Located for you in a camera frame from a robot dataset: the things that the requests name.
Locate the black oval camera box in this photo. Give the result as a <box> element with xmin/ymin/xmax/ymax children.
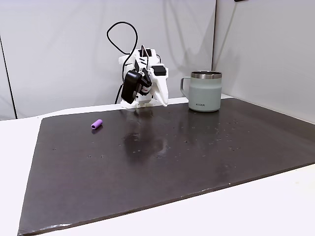
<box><xmin>121</xmin><ymin>70</ymin><xmax>143</xmax><ymax>105</ymax></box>

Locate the dark brown table mat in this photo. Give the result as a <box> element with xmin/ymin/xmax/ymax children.
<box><xmin>17</xmin><ymin>97</ymin><xmax>315</xmax><ymax>236</ymax></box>

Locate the black base power cable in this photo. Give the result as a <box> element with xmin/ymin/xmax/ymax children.
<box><xmin>114</xmin><ymin>84</ymin><xmax>124</xmax><ymax>104</ymax></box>

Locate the black camera cable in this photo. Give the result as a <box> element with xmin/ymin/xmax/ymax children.
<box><xmin>106</xmin><ymin>22</ymin><xmax>138</xmax><ymax>86</ymax></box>

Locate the grey steel-rimmed mug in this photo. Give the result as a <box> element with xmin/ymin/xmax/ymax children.
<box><xmin>180</xmin><ymin>70</ymin><xmax>223</xmax><ymax>113</ymax></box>

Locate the thin black wall strip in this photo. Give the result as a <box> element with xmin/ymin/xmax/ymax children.
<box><xmin>0</xmin><ymin>34</ymin><xmax>19</xmax><ymax>120</ymax></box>

